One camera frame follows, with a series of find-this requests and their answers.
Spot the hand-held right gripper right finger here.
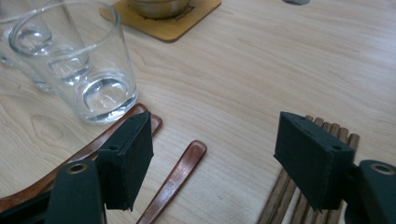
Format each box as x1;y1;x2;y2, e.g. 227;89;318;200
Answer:
274;111;356;213

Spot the cut-out wooden coaster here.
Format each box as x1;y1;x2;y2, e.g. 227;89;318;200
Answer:
99;0;222;44

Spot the dark round table grommet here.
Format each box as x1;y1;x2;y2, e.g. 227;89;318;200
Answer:
281;0;312;7

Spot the bundle of wooden chopsticks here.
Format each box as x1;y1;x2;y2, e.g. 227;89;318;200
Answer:
256;115;361;224

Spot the clear drinking glass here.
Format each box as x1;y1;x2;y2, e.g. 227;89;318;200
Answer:
8;0;139;125
0;0;78;94

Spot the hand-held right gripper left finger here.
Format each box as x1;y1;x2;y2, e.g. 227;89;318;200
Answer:
94;111;155;213

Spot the steel bowl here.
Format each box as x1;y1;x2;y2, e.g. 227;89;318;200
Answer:
126;0;191;21

